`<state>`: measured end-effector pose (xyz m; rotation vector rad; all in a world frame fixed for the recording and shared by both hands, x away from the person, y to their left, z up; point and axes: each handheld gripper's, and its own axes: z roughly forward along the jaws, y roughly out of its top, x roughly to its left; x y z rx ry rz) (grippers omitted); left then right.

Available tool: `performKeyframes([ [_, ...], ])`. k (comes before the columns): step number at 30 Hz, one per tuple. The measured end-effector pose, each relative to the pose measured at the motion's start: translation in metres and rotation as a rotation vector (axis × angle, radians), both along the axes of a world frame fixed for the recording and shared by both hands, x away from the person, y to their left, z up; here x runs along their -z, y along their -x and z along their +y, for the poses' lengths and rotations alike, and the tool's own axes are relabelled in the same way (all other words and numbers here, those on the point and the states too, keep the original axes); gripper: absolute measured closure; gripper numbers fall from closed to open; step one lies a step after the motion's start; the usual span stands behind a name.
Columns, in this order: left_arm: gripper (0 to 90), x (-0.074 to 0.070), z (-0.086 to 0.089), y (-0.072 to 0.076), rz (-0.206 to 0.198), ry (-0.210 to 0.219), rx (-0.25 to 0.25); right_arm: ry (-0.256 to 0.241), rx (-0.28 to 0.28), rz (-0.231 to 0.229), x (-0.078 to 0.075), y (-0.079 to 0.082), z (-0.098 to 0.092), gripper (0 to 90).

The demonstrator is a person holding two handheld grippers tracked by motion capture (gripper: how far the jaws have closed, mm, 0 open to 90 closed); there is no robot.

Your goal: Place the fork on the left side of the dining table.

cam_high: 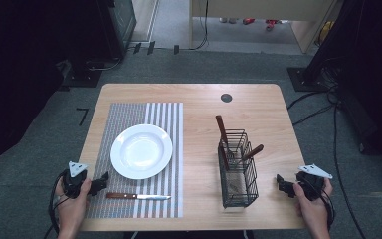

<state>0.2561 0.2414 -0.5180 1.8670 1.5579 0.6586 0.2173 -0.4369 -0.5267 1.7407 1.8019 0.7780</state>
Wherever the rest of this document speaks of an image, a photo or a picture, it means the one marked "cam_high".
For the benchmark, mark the black stand base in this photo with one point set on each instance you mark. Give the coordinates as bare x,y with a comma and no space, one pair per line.
83,78
306,81

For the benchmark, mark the dark glass-front cabinet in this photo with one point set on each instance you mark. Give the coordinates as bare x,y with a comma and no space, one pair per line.
121,23

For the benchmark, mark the person's left hand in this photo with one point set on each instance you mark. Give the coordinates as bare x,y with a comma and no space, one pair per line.
71,209

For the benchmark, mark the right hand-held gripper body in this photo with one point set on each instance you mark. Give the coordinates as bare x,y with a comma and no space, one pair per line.
311,184

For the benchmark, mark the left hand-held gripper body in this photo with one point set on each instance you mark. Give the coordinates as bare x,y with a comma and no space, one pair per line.
74,181

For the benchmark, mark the person's right hand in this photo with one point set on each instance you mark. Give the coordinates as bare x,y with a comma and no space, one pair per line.
311,209

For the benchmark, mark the black floor tape strip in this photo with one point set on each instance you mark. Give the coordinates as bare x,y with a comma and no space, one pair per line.
151,47
137,48
176,49

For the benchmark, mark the black corner tape mark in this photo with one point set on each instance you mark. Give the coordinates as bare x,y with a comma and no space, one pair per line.
83,114

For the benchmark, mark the red tool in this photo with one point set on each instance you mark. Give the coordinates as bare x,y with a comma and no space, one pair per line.
248,21
272,24

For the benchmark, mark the striped woven placemat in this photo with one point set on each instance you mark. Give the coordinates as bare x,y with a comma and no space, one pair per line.
126,113

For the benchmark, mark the white round plate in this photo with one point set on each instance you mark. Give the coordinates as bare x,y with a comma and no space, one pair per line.
141,152

